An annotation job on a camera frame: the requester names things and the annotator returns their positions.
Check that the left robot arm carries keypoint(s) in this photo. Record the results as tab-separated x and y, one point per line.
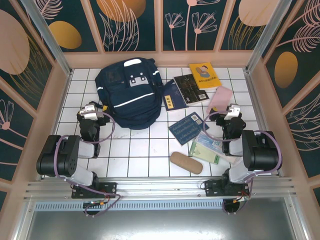
82	175

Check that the aluminium mounting rail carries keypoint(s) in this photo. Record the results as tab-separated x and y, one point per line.
160	187

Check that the dark floral wall panel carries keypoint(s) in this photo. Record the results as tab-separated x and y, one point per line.
15	50
190	25
245	25
295	50
305	137
12	137
65	35
120	25

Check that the yellow picture book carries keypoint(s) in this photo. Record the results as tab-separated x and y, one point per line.
203	75

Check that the black paperback book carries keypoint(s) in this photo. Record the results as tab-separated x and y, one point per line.
191	88

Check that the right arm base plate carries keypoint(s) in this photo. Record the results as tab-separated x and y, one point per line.
212	188

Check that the pink pencil case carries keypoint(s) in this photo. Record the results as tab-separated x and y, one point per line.
220	98

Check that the navy blue backpack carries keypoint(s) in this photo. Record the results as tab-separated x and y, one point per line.
130	105

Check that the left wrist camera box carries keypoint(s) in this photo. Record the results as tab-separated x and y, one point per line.
88	111

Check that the clear plastic supplies pouch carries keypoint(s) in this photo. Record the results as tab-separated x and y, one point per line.
210	142

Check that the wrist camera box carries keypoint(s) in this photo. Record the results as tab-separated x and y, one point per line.
88	111
232	110

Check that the blue notebook with white writing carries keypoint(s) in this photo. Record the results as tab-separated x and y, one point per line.
187	127

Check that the grey metal sheet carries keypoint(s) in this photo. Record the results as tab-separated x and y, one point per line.
160	225

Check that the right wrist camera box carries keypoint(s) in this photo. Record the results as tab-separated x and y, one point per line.
232	110

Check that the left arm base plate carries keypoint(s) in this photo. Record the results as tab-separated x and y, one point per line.
110	187

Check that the aluminium corner post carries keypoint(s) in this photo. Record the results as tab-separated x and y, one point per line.
51	42
266	37

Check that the brown oval case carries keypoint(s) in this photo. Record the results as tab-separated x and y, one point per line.
186	163

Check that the navy book with yellow label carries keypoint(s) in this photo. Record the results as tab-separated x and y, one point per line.
175	100

